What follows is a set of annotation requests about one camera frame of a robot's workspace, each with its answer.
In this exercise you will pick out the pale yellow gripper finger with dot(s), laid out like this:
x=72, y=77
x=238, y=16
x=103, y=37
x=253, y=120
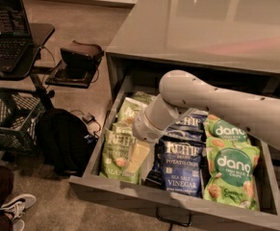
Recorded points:
x=139, y=152

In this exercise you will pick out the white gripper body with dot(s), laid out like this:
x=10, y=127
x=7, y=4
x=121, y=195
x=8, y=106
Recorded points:
x=143, y=127

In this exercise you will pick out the green jalapeno chip bag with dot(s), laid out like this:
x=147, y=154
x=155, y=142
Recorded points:
x=122, y=127
x=115, y=155
x=143, y=97
x=129, y=109

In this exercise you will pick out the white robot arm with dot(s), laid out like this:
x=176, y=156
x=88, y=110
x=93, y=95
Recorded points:
x=179, y=93

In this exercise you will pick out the front blue vinegar chip bag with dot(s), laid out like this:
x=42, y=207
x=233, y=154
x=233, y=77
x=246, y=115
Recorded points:
x=180, y=166

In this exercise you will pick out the grey open drawer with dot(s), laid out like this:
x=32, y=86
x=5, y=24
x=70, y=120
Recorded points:
x=144, y=200

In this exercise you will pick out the middle green dang chips bag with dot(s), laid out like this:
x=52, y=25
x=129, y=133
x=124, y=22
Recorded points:
x=219, y=128

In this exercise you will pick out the green dang chips bag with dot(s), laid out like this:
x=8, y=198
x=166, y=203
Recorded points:
x=219, y=128
x=231, y=166

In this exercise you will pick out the front green dang chips bag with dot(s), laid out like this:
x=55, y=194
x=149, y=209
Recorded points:
x=231, y=166

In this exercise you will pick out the grey cabinet with counter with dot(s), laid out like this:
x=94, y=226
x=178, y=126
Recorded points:
x=233, y=44

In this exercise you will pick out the black power adapter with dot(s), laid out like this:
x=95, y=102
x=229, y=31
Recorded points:
x=88, y=118

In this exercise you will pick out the black backpack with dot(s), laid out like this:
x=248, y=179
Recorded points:
x=65, y=141

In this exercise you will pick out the dark plastic crate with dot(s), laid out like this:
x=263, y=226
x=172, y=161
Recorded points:
x=19, y=113

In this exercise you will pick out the white grey sneaker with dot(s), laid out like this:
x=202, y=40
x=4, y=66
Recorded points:
x=18, y=205

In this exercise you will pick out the black laptop stand table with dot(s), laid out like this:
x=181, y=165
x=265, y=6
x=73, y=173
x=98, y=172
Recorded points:
x=41, y=33

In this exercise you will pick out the black laptop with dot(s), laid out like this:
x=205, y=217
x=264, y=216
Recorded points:
x=15, y=34

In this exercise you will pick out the black drawer handle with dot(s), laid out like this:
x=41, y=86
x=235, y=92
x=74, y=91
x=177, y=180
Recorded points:
x=173, y=217

